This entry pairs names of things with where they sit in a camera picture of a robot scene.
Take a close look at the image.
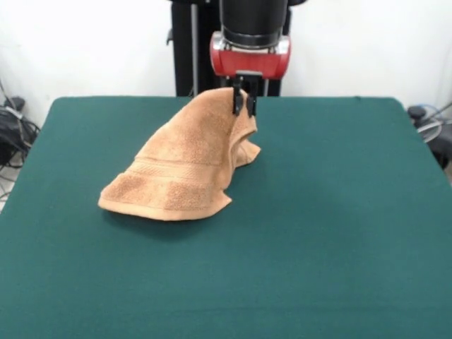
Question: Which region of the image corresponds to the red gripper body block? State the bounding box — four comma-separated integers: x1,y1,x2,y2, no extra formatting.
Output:
209,30,293,81

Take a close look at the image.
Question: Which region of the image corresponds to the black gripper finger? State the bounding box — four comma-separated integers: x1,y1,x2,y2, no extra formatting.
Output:
246,77,261,117
231,76,245,116

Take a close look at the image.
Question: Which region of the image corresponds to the tan terry towel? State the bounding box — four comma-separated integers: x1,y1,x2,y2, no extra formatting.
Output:
97,88,262,222

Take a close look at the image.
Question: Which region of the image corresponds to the dark green table cloth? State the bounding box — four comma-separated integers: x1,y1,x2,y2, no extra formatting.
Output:
0,95,452,339

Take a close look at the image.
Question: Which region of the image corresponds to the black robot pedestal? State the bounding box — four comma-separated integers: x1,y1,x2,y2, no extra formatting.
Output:
165,0,308,97

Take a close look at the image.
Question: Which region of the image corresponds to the black cable bundle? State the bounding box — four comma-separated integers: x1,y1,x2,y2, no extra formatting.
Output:
0,105,40,170

